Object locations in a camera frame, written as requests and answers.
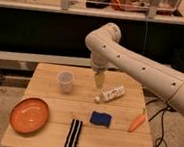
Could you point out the tan gripper tip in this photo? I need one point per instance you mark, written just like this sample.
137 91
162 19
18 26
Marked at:
99 80

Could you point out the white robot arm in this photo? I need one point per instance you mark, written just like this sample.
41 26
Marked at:
163 81

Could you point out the white plastic bottle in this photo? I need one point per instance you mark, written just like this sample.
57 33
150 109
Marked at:
110 95

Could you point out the clear plastic cup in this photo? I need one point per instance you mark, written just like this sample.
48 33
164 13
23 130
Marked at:
65 80

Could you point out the blue sponge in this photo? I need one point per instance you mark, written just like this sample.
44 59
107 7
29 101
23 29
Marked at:
99 118

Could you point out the wooden table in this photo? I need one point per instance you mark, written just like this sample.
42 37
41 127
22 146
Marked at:
80 104

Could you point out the black white striped cloth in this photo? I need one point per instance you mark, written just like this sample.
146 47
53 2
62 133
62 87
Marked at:
73 134

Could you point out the orange carrot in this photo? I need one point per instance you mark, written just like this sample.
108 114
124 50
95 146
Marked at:
137 122

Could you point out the black object on shelf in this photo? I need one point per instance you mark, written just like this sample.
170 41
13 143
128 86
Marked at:
97 3

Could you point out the orange object on shelf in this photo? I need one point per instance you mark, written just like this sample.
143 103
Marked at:
117 4

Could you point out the orange plate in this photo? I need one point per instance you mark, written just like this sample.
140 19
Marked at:
29 115

